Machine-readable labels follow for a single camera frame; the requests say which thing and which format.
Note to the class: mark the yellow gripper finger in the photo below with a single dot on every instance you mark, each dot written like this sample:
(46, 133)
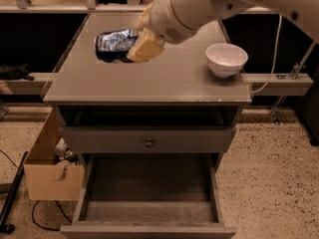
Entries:
(143, 20)
(147, 47)

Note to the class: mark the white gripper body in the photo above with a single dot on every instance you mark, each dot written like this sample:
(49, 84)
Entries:
(161, 21)

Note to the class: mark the blue pepsi can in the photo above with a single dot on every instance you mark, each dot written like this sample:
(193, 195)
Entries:
(114, 46)

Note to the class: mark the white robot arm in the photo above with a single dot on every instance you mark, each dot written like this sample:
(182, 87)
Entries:
(304, 14)

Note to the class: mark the grey wooden drawer cabinet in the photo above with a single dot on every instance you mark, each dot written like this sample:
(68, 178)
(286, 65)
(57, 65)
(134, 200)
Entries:
(173, 91)

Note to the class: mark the round metal drawer knob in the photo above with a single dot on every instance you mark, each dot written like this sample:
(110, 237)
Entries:
(149, 142)

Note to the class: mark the closed grey top drawer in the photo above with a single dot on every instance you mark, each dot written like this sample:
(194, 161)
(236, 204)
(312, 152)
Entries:
(85, 139)

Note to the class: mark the open grey middle drawer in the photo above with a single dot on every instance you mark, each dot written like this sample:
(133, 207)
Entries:
(149, 196)

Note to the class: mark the white ceramic bowl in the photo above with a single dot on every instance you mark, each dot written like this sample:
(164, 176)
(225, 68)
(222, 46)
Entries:
(225, 60)

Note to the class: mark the black object on ledge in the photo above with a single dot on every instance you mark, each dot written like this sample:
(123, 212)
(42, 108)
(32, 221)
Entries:
(15, 72)

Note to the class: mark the cardboard box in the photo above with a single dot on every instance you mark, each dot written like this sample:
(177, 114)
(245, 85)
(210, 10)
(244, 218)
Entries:
(47, 177)

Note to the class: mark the black bar on floor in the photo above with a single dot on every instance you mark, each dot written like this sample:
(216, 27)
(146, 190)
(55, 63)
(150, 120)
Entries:
(10, 190)

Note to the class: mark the metal diagonal bracket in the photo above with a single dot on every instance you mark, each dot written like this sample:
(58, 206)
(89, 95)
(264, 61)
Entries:
(291, 76)

